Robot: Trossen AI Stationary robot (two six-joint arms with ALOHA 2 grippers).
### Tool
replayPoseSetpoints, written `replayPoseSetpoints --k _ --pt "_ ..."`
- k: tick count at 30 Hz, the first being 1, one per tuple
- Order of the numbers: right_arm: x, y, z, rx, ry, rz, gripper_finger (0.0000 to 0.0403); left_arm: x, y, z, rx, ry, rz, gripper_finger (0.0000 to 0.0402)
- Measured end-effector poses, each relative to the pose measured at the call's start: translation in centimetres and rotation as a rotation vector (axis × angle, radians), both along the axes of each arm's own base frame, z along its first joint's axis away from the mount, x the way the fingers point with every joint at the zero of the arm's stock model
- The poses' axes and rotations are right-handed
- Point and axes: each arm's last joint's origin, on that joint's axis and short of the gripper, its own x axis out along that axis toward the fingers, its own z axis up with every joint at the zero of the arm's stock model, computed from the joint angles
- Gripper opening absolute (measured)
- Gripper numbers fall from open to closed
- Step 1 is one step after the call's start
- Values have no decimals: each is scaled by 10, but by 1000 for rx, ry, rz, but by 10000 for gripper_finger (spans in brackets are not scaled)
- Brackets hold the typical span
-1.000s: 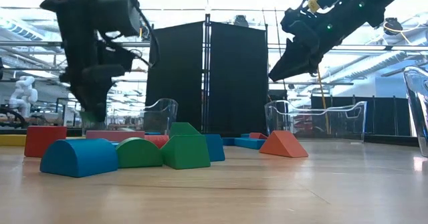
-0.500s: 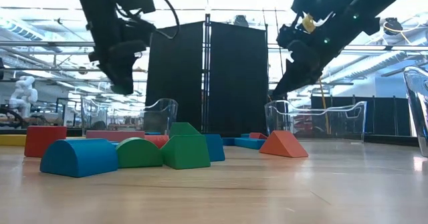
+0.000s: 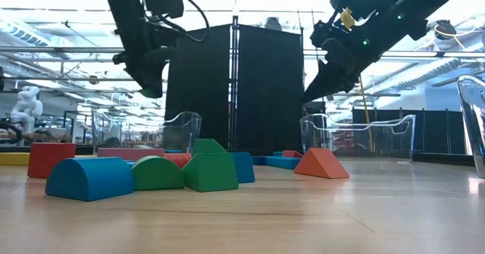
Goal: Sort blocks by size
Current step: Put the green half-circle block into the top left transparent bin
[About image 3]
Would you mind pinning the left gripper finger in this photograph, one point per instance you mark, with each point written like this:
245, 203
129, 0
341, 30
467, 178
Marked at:
158, 79
142, 79

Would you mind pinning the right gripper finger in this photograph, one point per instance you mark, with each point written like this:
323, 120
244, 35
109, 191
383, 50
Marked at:
324, 76
341, 81

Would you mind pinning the small blue block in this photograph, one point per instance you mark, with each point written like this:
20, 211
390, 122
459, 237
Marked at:
172, 151

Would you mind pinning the pink long block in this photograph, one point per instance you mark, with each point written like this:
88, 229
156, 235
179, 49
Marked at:
130, 153

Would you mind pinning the small red block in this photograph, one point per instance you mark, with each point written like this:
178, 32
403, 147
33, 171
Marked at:
51, 161
178, 159

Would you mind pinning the green wedge block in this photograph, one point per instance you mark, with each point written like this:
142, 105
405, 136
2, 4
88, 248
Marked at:
206, 147
210, 172

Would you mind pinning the orange triangular block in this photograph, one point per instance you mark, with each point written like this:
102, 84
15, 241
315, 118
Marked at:
322, 167

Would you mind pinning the green half-cylinder block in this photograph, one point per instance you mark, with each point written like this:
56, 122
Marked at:
157, 174

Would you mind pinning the light blue long block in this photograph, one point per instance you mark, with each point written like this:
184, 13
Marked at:
282, 163

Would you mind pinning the blue half-cylinder block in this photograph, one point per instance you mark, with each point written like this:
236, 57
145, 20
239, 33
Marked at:
89, 180

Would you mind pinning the medium blue block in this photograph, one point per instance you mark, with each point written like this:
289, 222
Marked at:
244, 167

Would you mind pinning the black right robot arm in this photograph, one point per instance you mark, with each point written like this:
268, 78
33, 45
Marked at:
417, 7

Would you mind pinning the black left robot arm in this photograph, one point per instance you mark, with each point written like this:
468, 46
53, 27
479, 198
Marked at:
129, 19

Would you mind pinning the yellow tag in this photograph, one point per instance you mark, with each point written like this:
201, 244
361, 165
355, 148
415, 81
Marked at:
347, 18

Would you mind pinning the clear plastic bin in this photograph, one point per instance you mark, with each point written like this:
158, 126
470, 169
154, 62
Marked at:
185, 129
379, 140
473, 125

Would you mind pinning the black room divider panel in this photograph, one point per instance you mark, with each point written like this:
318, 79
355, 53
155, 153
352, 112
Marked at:
265, 95

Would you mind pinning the dark blue rectangular block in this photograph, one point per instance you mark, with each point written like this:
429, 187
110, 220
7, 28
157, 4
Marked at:
258, 160

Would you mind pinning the black barrier panels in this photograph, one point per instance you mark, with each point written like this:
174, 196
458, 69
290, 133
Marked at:
435, 132

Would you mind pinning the white humanoid robot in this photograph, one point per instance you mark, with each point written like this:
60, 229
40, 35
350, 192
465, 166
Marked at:
28, 108

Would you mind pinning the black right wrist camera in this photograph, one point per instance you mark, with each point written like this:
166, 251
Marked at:
321, 34

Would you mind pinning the black metal rig frame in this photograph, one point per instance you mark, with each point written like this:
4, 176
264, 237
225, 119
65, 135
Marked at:
435, 158

